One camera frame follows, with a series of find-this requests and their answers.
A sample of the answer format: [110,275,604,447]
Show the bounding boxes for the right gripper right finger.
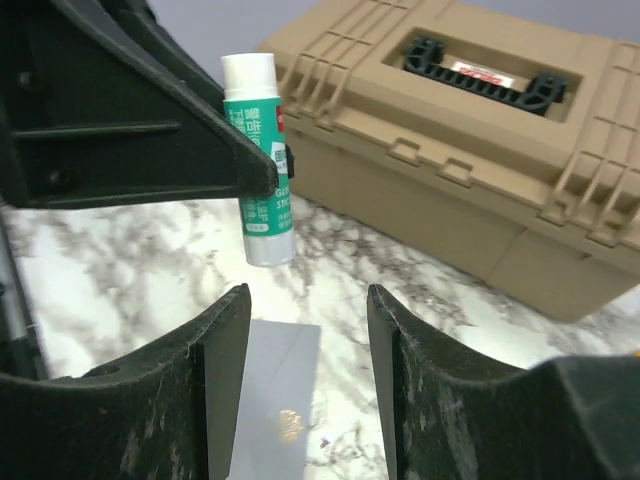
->
[367,285,639,479]

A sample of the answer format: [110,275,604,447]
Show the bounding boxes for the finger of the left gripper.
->
[285,144,295,179]
[1,0,247,209]

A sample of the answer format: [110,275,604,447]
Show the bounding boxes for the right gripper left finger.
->
[1,284,251,479]

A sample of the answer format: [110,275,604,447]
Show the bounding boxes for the green white glue stick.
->
[220,51,297,267]

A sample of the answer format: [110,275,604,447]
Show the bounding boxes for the white glue stick cap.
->
[221,53,279,101]

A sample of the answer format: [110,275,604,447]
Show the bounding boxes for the grey translucent envelope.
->
[229,319,321,480]

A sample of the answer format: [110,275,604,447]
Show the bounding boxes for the tan plastic toolbox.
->
[259,1,639,321]

